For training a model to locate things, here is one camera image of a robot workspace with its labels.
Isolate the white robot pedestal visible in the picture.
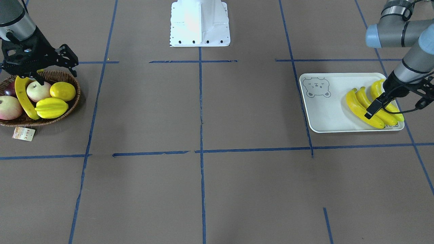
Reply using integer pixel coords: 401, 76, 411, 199
170, 0, 231, 47

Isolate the long yellow toy banana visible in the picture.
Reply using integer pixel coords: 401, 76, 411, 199
345, 88, 386, 129

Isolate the pale pink toy apple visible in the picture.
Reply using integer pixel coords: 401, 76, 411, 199
26, 81, 52, 102

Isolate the small yellow toy banana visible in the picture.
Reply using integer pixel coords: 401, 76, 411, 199
35, 97, 69, 119

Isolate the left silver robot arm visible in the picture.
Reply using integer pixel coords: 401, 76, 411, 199
365, 0, 434, 119

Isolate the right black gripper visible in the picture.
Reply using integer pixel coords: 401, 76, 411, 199
1, 28, 79, 85

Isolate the paper tag on basket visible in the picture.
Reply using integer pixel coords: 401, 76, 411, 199
12, 126, 36, 142

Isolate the white rectangular bear tray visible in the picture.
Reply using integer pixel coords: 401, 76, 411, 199
299, 73, 385, 133

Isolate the brown woven wicker basket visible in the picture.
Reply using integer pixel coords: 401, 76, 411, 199
0, 70, 81, 127

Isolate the pink white toy peach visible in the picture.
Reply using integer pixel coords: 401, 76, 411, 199
0, 96, 23, 120

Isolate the orange yellow toy mango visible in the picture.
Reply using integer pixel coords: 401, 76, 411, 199
50, 82, 76, 102

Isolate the glossy yellow toy banana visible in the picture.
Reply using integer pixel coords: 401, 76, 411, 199
15, 75, 40, 120

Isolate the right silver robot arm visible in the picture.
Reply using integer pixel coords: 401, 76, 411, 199
0, 0, 79, 85

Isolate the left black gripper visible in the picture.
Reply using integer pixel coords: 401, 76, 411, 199
365, 72, 434, 119

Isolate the dark red toy fruit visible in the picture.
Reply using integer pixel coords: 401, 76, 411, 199
4, 81, 17, 98

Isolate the light yellow-green toy banana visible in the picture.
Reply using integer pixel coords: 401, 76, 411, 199
370, 79, 405, 122

